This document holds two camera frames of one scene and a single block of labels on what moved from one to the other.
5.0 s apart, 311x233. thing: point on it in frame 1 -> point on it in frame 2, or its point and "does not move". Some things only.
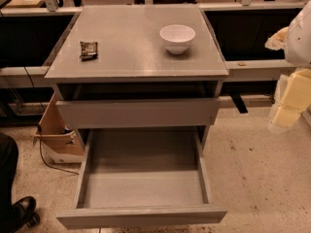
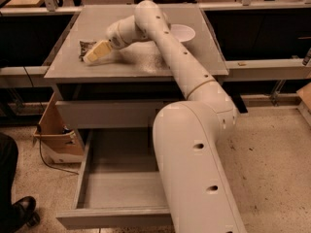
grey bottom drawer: x=141 y=177 does not move
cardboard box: x=59 y=143 does not move
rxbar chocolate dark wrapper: x=88 y=50 does not move
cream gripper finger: x=297 y=90 -> x=98 y=51
